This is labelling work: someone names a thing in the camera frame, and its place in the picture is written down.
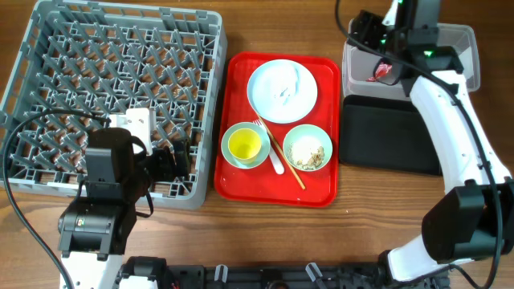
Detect red snack wrapper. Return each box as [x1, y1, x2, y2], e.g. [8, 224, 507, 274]
[366, 63, 392, 82]

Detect yellow cup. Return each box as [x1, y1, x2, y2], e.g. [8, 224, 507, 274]
[228, 128, 262, 164]

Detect light green bowl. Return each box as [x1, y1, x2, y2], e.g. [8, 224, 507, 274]
[283, 124, 333, 172]

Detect rice and food scraps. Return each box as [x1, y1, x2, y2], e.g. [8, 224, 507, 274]
[290, 136, 324, 170]

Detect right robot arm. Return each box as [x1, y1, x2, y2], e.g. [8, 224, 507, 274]
[339, 1, 513, 287]

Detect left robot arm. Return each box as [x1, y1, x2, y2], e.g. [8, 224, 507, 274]
[58, 128, 190, 288]

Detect grey dishwasher rack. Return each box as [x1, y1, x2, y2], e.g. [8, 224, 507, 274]
[1, 1, 227, 210]

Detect clear plastic bin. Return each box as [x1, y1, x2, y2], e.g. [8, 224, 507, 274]
[342, 23, 481, 101]

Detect red plastic tray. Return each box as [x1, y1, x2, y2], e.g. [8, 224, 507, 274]
[214, 52, 341, 207]

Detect black plastic tray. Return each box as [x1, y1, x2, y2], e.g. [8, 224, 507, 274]
[339, 95, 442, 176]

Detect large light blue plate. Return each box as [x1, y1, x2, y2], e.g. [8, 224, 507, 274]
[247, 59, 318, 124]

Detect wooden chopstick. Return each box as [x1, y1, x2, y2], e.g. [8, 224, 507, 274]
[257, 114, 306, 190]

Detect white plastic fork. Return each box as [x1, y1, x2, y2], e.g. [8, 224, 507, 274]
[253, 120, 285, 175]

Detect right black cable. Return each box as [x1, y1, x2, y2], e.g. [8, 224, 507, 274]
[334, 0, 505, 289]

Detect black cable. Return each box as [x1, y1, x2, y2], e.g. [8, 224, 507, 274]
[2, 108, 112, 289]
[334, 0, 505, 289]

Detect left black cable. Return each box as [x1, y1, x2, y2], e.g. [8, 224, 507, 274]
[2, 108, 112, 289]

